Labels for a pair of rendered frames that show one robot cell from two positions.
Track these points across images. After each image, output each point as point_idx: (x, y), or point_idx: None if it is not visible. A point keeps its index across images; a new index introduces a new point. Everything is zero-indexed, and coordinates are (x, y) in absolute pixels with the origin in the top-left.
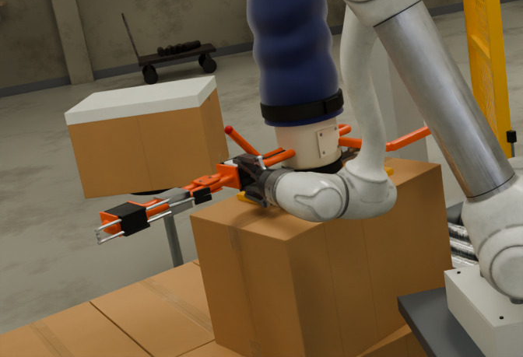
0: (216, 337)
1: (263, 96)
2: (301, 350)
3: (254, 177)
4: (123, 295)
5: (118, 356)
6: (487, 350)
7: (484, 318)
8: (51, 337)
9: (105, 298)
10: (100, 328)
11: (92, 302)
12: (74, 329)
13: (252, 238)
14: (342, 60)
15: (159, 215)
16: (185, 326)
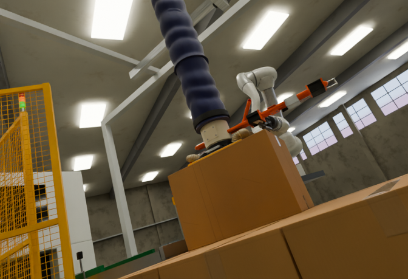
0: (300, 206)
1: (221, 105)
2: (306, 188)
3: (267, 117)
4: (254, 233)
5: (352, 196)
6: (300, 174)
7: (296, 165)
8: (378, 190)
9: (266, 230)
10: (328, 206)
11: (281, 225)
12: (347, 200)
13: (280, 140)
14: (258, 95)
15: (305, 98)
16: (290, 217)
